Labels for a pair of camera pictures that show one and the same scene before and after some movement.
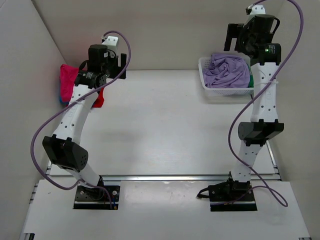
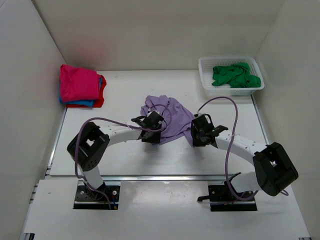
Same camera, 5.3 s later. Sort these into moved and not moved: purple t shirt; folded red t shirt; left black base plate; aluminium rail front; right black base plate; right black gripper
Moved: purple t shirt; right black gripper
Not moved: left black base plate; aluminium rail front; right black base plate; folded red t shirt
